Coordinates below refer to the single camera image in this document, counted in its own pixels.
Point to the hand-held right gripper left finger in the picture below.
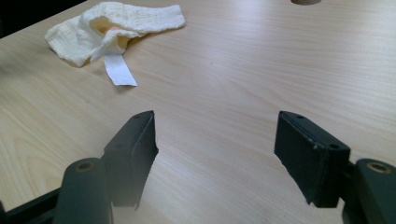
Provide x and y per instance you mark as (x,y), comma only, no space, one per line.
(132,155)

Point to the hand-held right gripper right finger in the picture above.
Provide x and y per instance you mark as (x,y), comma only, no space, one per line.
(311,158)

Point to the white towel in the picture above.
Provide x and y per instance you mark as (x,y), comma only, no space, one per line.
(81,34)

